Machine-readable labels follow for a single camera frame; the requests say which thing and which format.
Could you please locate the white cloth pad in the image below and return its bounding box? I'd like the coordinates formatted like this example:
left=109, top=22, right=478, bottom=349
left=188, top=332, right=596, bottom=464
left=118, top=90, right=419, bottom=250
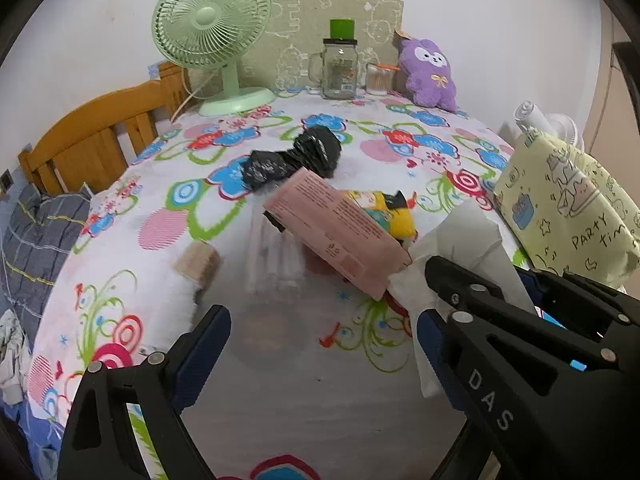
left=388, top=199, right=539, bottom=400

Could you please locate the yellow cartoon snack packet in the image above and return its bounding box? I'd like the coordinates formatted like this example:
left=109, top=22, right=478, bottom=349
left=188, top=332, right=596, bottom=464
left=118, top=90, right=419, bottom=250
left=343, top=190, right=418, bottom=244

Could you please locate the pink packet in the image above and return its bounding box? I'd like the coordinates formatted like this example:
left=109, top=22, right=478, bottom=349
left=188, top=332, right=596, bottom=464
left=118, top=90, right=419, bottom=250
left=264, top=168, right=411, bottom=300

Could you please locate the clear plastic pouch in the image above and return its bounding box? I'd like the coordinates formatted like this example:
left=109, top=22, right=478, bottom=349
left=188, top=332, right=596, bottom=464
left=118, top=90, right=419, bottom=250
left=245, top=210, right=306, bottom=300

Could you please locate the white beige cloth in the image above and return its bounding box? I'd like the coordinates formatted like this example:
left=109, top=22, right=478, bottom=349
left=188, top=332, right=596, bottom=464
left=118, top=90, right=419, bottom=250
left=172, top=240, right=222, bottom=324

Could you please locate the black plastic bag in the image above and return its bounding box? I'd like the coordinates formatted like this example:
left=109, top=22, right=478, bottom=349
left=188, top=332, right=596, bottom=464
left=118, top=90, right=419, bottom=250
left=241, top=126, right=342, bottom=191

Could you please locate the crumpled white grey cloth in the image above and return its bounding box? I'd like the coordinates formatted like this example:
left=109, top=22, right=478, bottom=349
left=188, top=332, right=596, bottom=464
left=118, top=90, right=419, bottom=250
left=0, top=310, right=32, bottom=405

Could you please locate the floral tablecloth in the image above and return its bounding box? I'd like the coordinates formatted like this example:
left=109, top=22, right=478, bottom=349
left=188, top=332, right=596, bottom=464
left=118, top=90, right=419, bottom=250
left=27, top=92, right=511, bottom=479

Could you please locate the yellow cartoon storage box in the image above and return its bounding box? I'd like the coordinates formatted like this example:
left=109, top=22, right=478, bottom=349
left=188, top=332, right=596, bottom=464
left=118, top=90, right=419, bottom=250
left=494, top=129, right=639, bottom=289

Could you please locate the grey plaid pillow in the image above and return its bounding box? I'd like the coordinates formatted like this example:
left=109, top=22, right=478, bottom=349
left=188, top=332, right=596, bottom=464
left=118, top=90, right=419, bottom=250
left=1, top=183, right=92, bottom=344

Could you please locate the white standing fan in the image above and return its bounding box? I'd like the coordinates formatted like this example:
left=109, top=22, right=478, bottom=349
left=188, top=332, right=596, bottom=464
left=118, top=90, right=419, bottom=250
left=513, top=101, right=585, bottom=150

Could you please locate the cotton swab container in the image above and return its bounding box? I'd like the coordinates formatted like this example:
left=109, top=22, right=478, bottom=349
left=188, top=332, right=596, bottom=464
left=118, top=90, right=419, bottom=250
left=364, top=63, right=400, bottom=96

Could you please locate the beige door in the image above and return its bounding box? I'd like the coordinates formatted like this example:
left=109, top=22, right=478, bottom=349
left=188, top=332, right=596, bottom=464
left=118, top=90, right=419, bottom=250
left=581, top=8, right=640, bottom=162

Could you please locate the purple plush bunny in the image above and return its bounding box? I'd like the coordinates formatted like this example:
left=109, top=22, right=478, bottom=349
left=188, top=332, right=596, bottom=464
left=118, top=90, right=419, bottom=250
left=399, top=37, right=458, bottom=113

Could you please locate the glass mason jar mug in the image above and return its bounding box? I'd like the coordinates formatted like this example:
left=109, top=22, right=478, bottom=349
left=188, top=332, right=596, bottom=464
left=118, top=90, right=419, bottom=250
left=308, top=18, right=359, bottom=100

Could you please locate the green patterned foam board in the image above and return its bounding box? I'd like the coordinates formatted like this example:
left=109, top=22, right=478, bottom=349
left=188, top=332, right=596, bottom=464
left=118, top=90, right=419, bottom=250
left=188, top=0, right=406, bottom=98

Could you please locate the green desk fan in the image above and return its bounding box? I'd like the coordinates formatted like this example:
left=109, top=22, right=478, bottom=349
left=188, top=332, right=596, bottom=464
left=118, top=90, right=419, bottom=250
left=151, top=0, right=274, bottom=117

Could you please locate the wall power socket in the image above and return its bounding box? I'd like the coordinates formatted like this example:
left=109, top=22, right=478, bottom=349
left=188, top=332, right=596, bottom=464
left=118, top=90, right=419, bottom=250
left=0, top=170, right=14, bottom=193

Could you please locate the green fan white cable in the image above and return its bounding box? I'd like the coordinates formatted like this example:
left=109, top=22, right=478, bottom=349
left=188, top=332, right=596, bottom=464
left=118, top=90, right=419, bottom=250
left=169, top=66, right=222, bottom=123

